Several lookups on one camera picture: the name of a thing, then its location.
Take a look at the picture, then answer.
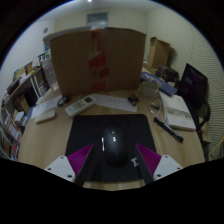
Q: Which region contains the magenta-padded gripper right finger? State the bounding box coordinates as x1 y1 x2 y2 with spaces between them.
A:
131 143 184 185

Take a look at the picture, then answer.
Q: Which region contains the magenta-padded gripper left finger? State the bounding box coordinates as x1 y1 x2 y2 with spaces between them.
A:
44 143 101 187

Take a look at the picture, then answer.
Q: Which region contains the black computer mouse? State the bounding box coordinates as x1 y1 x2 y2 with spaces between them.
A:
100 126 129 165

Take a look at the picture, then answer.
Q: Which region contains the black mouse pad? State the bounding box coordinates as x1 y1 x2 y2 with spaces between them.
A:
64 113 158 184

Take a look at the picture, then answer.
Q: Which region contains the black marker pen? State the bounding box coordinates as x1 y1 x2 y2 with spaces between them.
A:
153 116 185 143

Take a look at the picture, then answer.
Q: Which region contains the shelf unit with books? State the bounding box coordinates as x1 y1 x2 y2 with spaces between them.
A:
0 106 29 161

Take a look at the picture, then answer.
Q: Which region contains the white remote with buttons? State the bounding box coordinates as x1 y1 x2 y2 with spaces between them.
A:
64 95 96 118

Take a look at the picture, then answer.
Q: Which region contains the white paper sheet with writing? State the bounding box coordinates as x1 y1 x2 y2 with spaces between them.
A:
30 94 64 119

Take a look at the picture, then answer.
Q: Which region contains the small black clip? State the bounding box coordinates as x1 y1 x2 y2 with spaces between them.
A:
127 94 141 107

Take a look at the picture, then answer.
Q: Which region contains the blue flat book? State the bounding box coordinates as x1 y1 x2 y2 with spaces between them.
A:
141 70 178 98

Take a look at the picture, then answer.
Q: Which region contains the small clear plastic container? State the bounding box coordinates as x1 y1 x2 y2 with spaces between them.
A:
139 79 160 99

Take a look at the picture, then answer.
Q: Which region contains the plain white paper sheet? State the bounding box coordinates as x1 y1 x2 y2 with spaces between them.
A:
89 93 138 113

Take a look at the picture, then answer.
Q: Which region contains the black monitor screen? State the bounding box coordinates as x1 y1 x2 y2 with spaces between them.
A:
176 63 209 111

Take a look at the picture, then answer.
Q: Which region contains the dark bag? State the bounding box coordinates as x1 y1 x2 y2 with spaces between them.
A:
156 64 179 84

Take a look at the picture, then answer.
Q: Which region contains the clear plastic jar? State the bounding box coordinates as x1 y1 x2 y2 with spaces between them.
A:
41 59 59 93

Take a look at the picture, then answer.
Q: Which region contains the large brown cardboard box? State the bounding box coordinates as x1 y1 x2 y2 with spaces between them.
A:
49 27 148 98

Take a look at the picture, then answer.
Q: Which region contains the tall open cardboard box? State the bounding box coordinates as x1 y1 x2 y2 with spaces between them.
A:
147 36 172 70

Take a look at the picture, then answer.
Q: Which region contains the frosted glass door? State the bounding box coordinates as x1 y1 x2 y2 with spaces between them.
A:
86 12 110 29

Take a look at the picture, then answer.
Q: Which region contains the cluttered wooden wall desk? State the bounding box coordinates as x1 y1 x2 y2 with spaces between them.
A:
6 63 51 101

